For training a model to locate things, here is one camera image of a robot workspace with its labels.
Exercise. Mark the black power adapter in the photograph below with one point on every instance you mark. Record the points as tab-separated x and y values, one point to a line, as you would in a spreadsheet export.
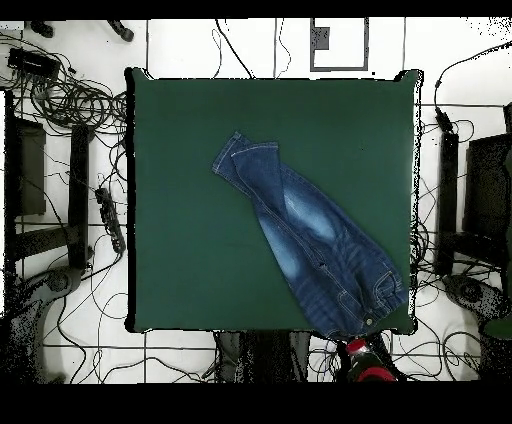
444	120

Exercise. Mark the black power strip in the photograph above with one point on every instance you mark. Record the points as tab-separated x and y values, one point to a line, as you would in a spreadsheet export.
110	218

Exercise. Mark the black frame stand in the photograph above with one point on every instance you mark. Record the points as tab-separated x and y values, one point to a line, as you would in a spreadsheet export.
79	192

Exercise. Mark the blue denim jeans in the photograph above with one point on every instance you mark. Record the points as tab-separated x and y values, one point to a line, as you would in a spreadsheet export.
312	240

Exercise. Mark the black metal column stand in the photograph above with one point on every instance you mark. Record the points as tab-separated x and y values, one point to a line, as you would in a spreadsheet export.
264	356

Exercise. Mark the black electronics box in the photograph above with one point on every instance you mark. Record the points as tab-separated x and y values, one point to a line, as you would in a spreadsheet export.
32	62

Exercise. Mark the black cabinet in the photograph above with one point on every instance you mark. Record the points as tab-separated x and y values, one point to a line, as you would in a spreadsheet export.
488	180

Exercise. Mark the black stand foot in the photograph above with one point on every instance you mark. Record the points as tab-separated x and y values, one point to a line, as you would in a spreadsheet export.
42	28
120	30

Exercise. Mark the dark green table cloth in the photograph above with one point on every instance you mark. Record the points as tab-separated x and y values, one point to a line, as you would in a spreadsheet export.
200	240

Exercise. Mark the black upright bar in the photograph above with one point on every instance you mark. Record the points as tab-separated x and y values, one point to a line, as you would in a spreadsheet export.
448	180

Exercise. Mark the grey square frame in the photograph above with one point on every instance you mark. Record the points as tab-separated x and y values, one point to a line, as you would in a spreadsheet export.
320	38

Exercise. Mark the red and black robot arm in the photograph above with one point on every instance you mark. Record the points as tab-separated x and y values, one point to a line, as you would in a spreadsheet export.
370	370

